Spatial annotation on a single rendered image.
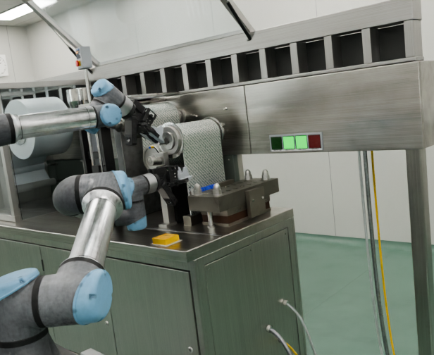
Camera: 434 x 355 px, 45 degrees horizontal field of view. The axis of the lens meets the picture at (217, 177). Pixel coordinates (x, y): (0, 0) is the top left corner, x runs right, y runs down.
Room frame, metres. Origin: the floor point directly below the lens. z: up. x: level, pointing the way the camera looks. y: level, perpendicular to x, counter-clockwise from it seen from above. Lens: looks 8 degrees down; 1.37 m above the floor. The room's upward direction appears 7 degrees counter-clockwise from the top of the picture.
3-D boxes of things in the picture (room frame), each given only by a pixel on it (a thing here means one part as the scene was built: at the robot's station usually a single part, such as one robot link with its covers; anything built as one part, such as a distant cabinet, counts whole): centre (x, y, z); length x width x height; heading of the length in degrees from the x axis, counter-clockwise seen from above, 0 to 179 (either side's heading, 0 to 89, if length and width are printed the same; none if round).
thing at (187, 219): (2.17, 0.05, 0.92); 0.28 x 0.04 x 0.04; 138
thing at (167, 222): (2.11, 0.23, 1.05); 0.06 x 0.05 x 0.31; 138
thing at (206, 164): (2.17, 0.04, 1.11); 0.23 x 0.01 x 0.18; 138
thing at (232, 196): (2.11, -0.07, 1.00); 0.40 x 0.16 x 0.06; 138
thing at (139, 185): (1.87, 0.31, 1.11); 0.11 x 0.08 x 0.09; 138
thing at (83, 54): (2.50, 0.57, 1.66); 0.07 x 0.07 x 0.10; 33
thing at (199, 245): (2.77, 0.85, 0.88); 2.52 x 0.66 x 0.04; 48
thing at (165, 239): (1.83, 0.21, 0.91); 0.07 x 0.07 x 0.02; 48
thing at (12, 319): (1.13, 0.48, 0.98); 0.13 x 0.12 x 0.14; 87
